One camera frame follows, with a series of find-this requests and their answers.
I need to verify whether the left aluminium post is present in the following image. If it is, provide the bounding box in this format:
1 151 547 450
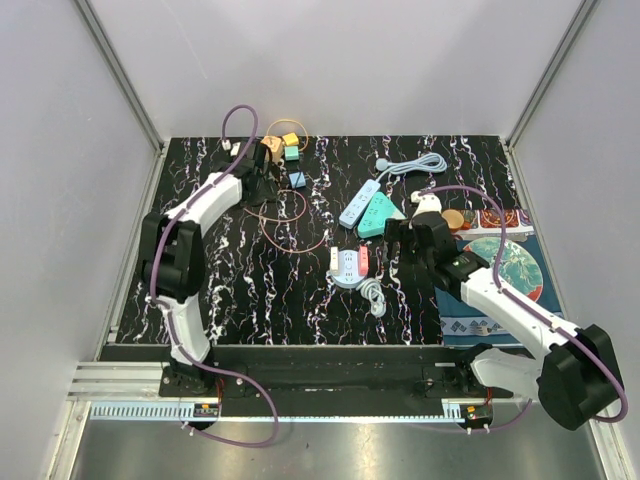
73 0 168 154

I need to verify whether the blue cube charger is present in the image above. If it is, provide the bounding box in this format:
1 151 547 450
288 171 306 189

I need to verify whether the aluminium post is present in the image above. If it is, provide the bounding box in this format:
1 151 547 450
73 0 168 154
505 0 601 151

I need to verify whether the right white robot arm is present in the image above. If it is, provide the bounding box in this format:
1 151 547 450
384 211 629 431

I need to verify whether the wooden cube charger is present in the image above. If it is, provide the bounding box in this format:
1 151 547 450
261 135 284 163

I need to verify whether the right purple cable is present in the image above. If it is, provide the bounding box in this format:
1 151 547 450
418 184 628 434

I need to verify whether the orange cup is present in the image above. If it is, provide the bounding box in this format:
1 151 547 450
441 209 465 232

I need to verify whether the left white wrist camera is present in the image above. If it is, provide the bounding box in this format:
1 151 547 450
221 139 251 161

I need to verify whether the white cube charger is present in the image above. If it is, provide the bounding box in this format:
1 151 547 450
329 246 340 275

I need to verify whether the red and green plate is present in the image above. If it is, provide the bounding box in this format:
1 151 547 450
463 237 544 301

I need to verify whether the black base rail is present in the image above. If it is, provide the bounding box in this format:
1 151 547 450
97 343 576 401

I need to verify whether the round strip cable and plug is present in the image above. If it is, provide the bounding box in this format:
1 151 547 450
358 278 389 317

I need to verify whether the round blue power strip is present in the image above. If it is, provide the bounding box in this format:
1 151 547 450
328 250 367 290

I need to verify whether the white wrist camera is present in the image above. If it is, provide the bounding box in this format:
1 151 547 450
221 139 251 161
410 191 442 217

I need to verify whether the pink plug adapter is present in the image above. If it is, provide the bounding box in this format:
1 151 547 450
357 245 369 277

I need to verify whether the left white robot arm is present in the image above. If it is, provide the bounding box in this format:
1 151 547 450
136 140 276 396

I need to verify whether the yellow cube charger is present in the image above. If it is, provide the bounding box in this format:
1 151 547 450
282 133 299 146

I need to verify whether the green cube charger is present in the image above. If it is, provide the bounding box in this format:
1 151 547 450
284 145 300 161

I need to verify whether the teal triangular power strip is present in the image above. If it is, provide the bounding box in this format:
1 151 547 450
356 192 406 239

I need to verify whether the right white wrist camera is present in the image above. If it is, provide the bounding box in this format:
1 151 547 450
410 191 442 217

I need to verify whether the orange charging cable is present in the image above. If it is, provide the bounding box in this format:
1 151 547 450
264 118 309 151

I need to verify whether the light blue coiled cable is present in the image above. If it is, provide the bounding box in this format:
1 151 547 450
375 152 448 187

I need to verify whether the blue placemat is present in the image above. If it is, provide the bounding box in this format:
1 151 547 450
435 235 562 347

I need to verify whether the right aluminium post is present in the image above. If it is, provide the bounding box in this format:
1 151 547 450
505 0 601 151

